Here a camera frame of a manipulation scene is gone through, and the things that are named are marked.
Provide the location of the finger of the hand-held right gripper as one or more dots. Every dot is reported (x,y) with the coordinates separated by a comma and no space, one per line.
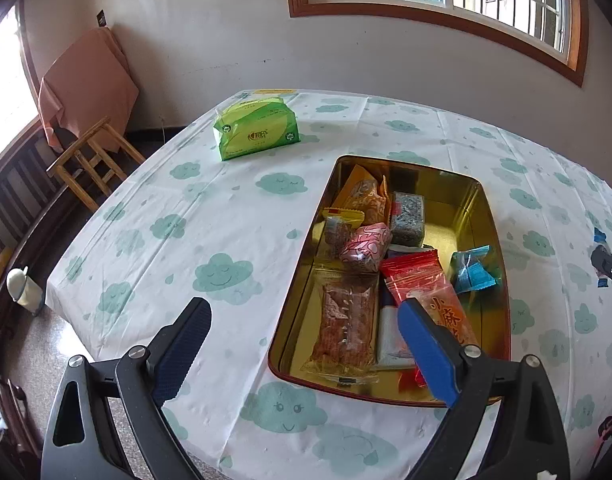
(608,262)

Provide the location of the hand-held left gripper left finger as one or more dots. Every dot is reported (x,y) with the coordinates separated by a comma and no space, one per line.
(181,355)

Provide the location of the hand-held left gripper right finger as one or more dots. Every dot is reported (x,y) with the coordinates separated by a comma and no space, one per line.
(425,350)

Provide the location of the blue cracker packet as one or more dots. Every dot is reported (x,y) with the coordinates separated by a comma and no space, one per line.
(391,332)

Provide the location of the clear fried twist snack packet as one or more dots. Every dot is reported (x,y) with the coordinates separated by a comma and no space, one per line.
(450,320)

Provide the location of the red snack packet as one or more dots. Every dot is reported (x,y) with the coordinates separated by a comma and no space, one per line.
(410,275)

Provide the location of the clear packet reddish-brown snack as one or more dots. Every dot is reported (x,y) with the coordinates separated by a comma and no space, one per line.
(343,325)

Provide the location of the blue candy packet white print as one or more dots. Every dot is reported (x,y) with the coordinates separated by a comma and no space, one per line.
(473,270)

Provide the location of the pink patterned candy packet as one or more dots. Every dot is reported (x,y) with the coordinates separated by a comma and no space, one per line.
(366,247)

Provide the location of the dark sesame bar packet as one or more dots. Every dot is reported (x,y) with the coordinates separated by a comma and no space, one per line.
(408,217)

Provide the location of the yellow-wrapped dark candy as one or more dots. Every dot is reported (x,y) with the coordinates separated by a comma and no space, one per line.
(336,232)

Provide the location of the maroon tin box gold interior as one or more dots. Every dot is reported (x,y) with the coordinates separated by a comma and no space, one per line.
(455,200)

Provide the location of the yellow snack packet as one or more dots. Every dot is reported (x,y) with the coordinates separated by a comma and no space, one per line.
(366,195)

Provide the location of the white cloud print tablecloth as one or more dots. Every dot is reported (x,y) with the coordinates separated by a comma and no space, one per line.
(186,220)

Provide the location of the white mug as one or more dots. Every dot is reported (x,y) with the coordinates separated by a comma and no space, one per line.
(23,292)

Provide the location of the dark wooden bench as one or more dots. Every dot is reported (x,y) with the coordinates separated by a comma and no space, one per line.
(16,195)

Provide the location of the light wooden stool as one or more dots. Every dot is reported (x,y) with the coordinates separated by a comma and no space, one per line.
(86,142)

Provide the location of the green tissue pack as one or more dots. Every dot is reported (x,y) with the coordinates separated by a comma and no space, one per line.
(256,132)

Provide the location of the orange cloth covered table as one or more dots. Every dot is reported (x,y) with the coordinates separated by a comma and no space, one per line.
(86,80)

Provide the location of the dark wall switch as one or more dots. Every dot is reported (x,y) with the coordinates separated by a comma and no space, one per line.
(101,18)

